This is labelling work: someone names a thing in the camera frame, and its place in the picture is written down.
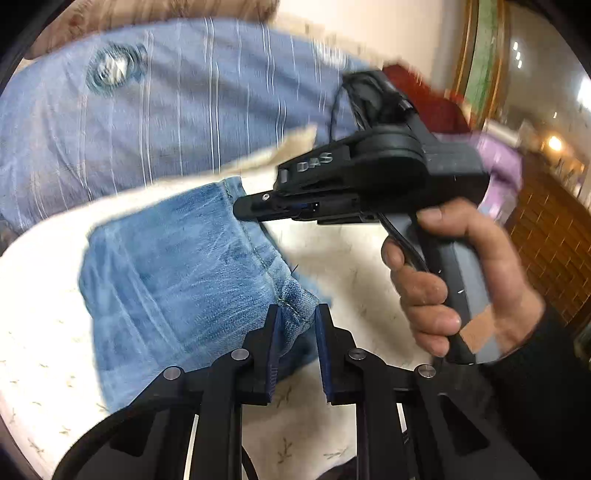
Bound light blue denim jeans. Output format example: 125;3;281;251
78;177;320;411

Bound right hand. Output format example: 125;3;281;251
382;199;546;357

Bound dark red headboard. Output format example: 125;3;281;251
382;63;471;134

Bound purple pink shirt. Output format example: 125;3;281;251
436;132;523;224

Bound cream leaf print bedsheet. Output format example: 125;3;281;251
1;126;428;479

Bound blue plaid quilt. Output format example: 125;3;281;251
1;18;363;233

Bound black cable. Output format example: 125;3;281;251
327;75;371;142

